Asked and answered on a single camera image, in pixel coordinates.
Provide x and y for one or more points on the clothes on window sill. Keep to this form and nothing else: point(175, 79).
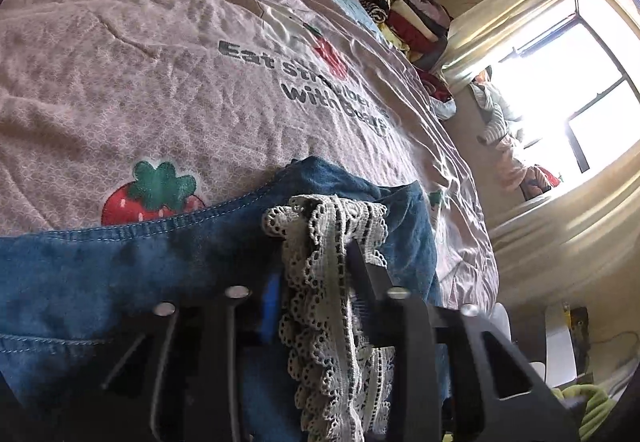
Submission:
point(492, 110)

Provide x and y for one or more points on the pink and red cloth heap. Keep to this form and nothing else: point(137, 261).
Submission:
point(515, 167)

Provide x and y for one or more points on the pile of folded clothes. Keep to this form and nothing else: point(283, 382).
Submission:
point(410, 22)

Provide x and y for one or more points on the white plastic bag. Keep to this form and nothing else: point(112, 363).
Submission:
point(445, 110)

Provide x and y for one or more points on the window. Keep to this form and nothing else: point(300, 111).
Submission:
point(550, 72)

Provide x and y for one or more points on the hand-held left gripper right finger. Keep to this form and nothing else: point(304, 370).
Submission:
point(372, 284)

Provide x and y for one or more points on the pink strawberry printed duvet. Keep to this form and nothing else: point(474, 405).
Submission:
point(125, 97)

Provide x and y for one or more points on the blue denim pants lace trim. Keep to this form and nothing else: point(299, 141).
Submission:
point(100, 262)

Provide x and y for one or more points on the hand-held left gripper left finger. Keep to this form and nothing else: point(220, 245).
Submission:
point(270, 304)

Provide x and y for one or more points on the white furniture panel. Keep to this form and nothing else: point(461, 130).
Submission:
point(560, 347)

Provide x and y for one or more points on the yellow-green cloth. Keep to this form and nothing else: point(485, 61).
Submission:
point(595, 407)

